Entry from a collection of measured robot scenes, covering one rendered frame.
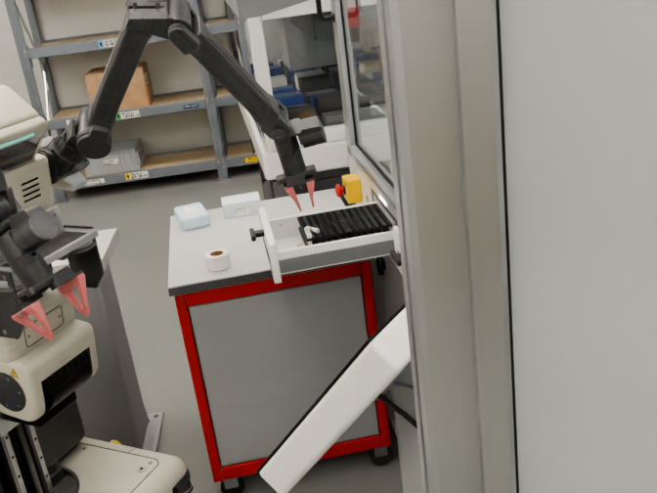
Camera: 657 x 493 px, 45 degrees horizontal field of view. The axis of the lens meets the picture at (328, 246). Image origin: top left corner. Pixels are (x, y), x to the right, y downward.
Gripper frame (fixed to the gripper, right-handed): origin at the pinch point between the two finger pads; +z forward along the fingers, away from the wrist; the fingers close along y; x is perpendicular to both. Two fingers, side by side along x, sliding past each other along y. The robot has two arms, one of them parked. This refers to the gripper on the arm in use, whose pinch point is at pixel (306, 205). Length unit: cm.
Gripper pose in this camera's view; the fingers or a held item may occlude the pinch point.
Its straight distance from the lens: 204.2
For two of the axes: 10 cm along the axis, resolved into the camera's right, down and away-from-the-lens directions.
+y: 9.5, -3.0, 0.1
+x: -1.0, -2.7, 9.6
